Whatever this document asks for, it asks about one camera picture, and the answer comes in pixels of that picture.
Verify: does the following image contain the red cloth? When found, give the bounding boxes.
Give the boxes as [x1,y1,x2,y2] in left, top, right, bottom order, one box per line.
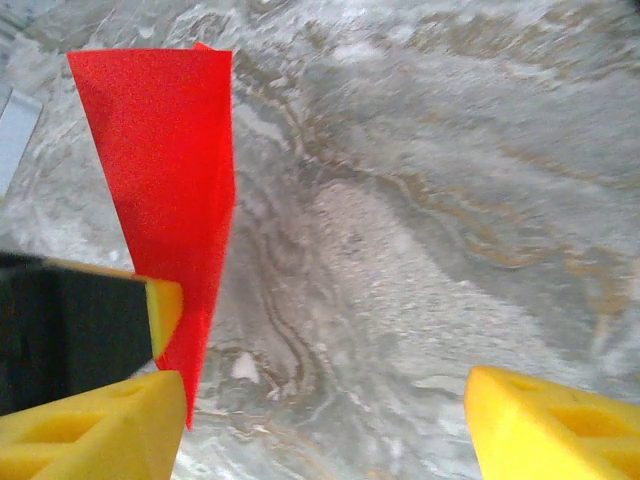
[67,42,236,431]

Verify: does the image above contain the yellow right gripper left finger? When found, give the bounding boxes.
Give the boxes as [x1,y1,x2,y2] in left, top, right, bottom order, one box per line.
[0,370,189,480]

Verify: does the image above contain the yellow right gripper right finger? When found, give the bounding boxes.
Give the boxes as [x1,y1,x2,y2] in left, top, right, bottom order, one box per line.
[463,365,640,480]

